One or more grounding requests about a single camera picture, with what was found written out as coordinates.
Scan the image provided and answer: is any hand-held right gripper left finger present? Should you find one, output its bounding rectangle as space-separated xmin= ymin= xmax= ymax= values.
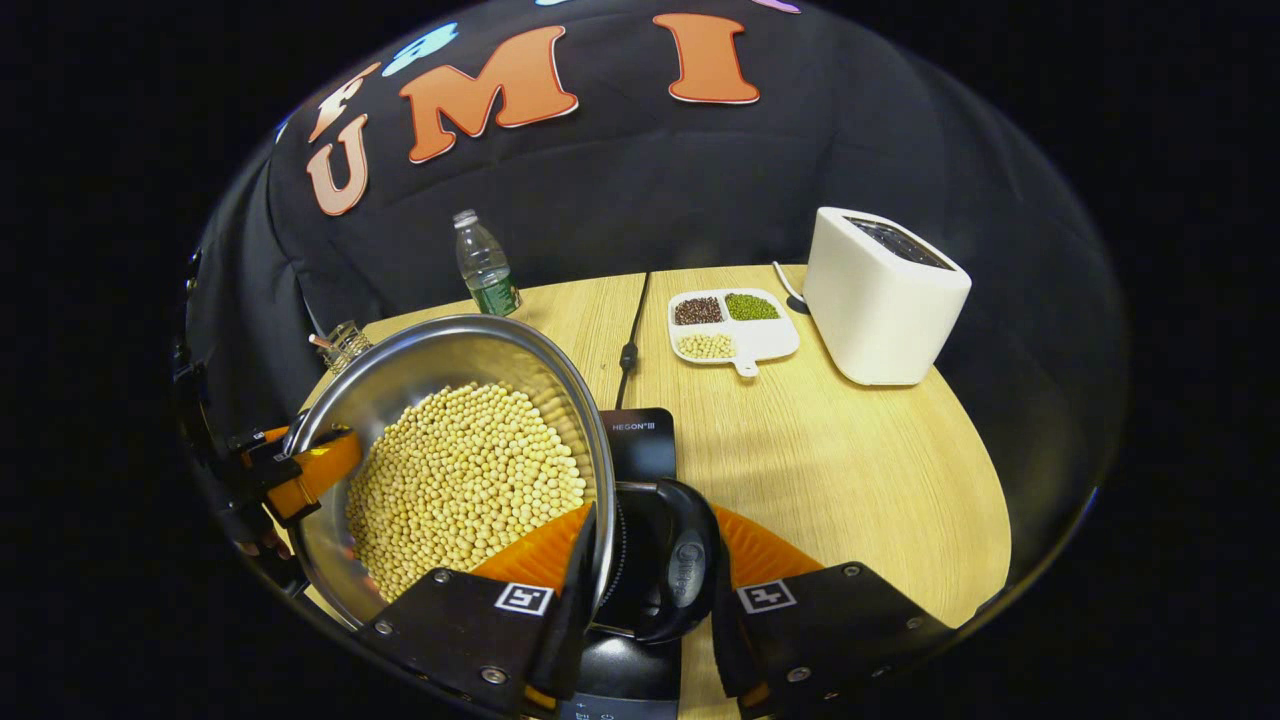
xmin=358 ymin=503 xmax=599 ymax=716

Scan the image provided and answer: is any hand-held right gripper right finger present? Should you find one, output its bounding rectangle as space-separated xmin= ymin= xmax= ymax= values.
xmin=712 ymin=505 xmax=951 ymax=716

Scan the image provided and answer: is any stainless steel pot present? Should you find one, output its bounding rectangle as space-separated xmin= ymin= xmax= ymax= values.
xmin=285 ymin=315 xmax=721 ymax=646

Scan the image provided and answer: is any black induction cooktop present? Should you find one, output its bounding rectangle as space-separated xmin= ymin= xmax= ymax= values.
xmin=560 ymin=408 xmax=686 ymax=720

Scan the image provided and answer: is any pile of yellow soybeans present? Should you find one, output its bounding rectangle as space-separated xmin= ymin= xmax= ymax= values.
xmin=345 ymin=383 xmax=589 ymax=604

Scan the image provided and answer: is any clear plastic water bottle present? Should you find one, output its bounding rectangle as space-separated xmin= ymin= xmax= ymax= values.
xmin=453 ymin=209 xmax=523 ymax=317

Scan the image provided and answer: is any white divided plate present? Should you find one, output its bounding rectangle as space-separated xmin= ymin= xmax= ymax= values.
xmin=668 ymin=288 xmax=801 ymax=378

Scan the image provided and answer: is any white toaster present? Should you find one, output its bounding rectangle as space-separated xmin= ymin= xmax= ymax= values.
xmin=803 ymin=207 xmax=973 ymax=387

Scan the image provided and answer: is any black backdrop cloth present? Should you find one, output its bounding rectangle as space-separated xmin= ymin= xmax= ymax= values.
xmin=180 ymin=0 xmax=1131 ymax=591

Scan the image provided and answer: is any metal wire utensil holder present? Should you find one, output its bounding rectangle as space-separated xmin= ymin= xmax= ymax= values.
xmin=310 ymin=320 xmax=373 ymax=376

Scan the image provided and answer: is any black cooktop power cable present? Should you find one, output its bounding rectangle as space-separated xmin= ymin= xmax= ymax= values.
xmin=613 ymin=272 xmax=653 ymax=409

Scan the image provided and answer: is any white toaster cable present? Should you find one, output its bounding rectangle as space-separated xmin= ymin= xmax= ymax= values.
xmin=772 ymin=262 xmax=811 ymax=316

